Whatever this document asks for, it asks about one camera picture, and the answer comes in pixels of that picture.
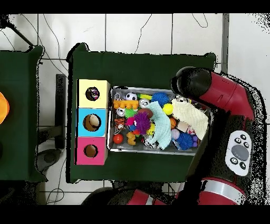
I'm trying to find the light teal waffle cloth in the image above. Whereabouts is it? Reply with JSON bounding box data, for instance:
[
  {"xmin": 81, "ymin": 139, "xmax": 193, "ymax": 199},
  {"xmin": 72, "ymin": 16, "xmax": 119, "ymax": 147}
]
[{"xmin": 145, "ymin": 100, "xmax": 172, "ymax": 150}]

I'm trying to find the cream waffle cloth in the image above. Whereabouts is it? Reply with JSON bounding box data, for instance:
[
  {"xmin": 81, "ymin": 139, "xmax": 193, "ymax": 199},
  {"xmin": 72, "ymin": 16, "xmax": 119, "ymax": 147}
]
[{"xmin": 171, "ymin": 98, "xmax": 209, "ymax": 141}]

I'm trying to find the wooden box with three holes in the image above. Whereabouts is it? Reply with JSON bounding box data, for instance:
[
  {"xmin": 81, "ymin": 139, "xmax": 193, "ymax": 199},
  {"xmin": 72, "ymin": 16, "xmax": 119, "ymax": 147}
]
[{"xmin": 74, "ymin": 79, "xmax": 111, "ymax": 166}]

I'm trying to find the purple spiky rubber ball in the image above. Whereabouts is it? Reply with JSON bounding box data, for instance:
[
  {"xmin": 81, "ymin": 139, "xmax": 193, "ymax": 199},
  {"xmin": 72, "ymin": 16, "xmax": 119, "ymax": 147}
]
[{"xmin": 133, "ymin": 111, "xmax": 151, "ymax": 135}]

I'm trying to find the brown toy football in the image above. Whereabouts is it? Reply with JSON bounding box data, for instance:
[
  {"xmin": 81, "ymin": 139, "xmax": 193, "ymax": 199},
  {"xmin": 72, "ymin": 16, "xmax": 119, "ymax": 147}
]
[{"xmin": 138, "ymin": 108, "xmax": 153, "ymax": 119}]

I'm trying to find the orange toy building block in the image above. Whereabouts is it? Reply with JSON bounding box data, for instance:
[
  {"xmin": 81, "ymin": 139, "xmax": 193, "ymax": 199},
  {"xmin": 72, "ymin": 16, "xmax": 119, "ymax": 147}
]
[{"xmin": 113, "ymin": 99, "xmax": 139, "ymax": 110}]

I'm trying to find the blue spiky rubber ball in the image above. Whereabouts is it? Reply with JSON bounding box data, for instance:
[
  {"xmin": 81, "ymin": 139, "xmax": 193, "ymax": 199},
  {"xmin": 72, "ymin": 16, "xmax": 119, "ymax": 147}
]
[
  {"xmin": 176, "ymin": 132, "xmax": 194, "ymax": 151},
  {"xmin": 151, "ymin": 91, "xmax": 170, "ymax": 107}
]

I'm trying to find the red smooth ball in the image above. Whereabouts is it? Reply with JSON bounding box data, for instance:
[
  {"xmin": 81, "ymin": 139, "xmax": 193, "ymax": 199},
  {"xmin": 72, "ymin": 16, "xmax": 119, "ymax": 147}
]
[{"xmin": 113, "ymin": 134, "xmax": 124, "ymax": 145}]

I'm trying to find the yellow smooth ball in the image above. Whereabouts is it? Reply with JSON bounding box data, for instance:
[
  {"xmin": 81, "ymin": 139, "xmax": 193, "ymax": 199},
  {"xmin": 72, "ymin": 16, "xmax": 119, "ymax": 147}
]
[{"xmin": 162, "ymin": 103, "xmax": 174, "ymax": 116}]

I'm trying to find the grey stand base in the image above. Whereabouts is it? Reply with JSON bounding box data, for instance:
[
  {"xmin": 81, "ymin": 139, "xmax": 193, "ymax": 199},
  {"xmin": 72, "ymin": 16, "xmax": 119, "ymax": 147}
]
[{"xmin": 35, "ymin": 148, "xmax": 62, "ymax": 173}]

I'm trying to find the dark green side table cloth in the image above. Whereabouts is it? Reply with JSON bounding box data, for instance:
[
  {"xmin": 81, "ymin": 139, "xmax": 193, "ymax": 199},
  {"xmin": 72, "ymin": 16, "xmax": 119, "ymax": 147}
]
[{"xmin": 0, "ymin": 46, "xmax": 48, "ymax": 182}]

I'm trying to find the orange round object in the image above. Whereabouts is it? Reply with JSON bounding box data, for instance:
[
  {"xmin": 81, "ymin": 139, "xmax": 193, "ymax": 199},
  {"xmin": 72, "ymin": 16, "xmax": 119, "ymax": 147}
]
[{"xmin": 0, "ymin": 91, "xmax": 11, "ymax": 125}]

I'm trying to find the shallow wire mesh bin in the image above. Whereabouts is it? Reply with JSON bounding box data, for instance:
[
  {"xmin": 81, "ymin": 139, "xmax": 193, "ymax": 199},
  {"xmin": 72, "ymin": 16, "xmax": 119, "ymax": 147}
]
[{"xmin": 107, "ymin": 85, "xmax": 211, "ymax": 156}]

